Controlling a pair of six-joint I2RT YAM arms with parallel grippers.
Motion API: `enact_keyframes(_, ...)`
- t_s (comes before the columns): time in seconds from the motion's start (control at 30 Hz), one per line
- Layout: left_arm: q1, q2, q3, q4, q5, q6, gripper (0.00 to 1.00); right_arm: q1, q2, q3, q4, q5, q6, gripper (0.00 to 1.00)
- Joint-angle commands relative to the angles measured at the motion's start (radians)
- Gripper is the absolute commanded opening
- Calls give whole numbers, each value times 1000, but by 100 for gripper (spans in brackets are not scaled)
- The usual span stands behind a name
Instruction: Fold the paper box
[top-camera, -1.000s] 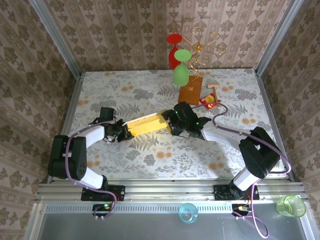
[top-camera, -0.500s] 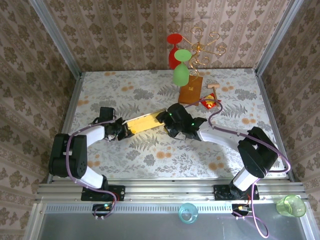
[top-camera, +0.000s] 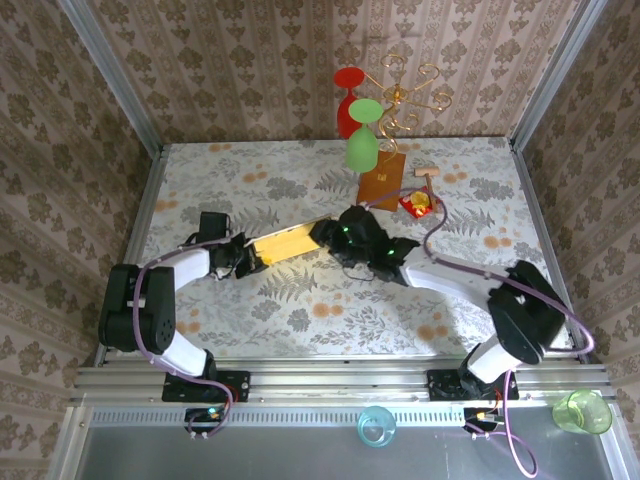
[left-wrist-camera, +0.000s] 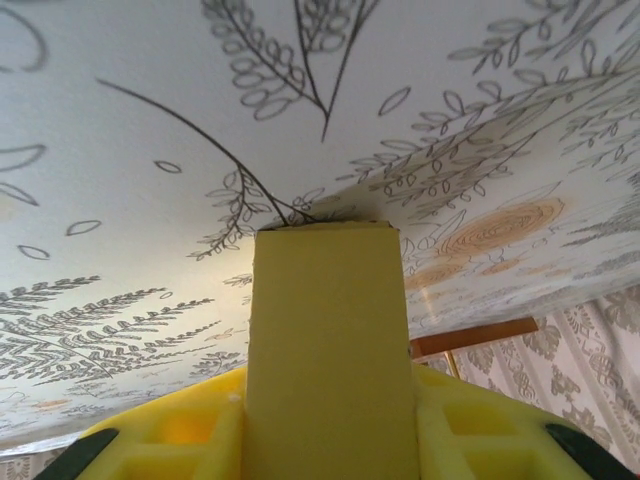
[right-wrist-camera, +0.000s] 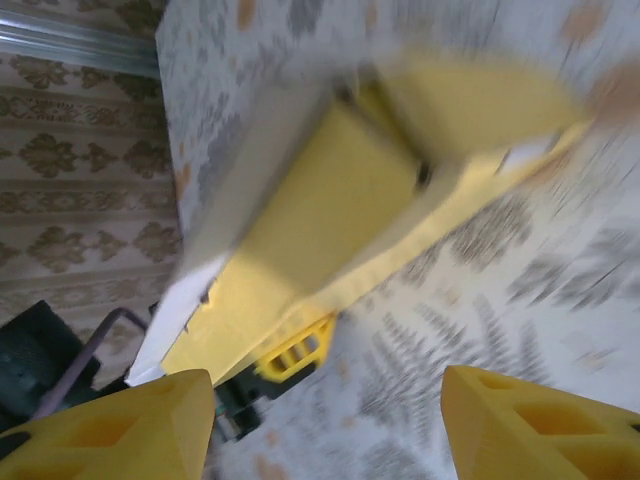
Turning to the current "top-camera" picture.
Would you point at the yellow white paper box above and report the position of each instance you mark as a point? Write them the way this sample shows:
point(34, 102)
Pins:
point(290, 245)

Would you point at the controller board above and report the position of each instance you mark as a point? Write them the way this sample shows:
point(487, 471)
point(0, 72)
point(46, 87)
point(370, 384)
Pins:
point(207, 414)
point(480, 416)

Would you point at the floral patterned table mat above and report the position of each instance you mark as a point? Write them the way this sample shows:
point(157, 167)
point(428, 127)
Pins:
point(240, 330)

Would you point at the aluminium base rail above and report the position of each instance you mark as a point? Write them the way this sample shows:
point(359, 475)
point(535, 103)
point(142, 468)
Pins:
point(340, 382)

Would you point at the red plastic wine glass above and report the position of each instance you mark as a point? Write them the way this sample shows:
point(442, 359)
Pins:
point(345, 117)

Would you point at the aluminium frame post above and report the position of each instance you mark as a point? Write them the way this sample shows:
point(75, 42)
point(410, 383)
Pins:
point(555, 75)
point(112, 75)

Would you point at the green plastic cup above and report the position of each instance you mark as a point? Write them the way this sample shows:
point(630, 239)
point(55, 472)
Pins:
point(582, 412)

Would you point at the green plastic wine glass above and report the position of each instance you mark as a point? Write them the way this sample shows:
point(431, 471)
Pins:
point(361, 147)

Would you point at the small wooden mallet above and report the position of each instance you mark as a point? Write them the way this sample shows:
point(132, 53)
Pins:
point(426, 172)

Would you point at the left controller board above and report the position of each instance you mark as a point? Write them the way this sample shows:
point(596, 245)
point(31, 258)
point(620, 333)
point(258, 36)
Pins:
point(207, 414)

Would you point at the right controller board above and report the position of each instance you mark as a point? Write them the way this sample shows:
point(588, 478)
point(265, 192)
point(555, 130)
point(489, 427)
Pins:
point(480, 416)

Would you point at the brown wooden board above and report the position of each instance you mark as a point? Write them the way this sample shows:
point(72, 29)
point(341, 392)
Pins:
point(382, 177)

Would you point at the grey metal shelf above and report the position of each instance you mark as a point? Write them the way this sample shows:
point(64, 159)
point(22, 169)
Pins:
point(300, 455)

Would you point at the aluminium table edge rail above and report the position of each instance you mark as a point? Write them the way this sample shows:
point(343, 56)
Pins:
point(152, 172)
point(531, 200)

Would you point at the blue plastic cup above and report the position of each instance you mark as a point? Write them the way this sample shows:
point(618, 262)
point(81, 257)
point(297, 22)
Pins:
point(376, 425)

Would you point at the red snack packet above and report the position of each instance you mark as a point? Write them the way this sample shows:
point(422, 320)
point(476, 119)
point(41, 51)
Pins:
point(419, 202)

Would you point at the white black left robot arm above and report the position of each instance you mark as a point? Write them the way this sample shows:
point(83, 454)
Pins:
point(187, 262)

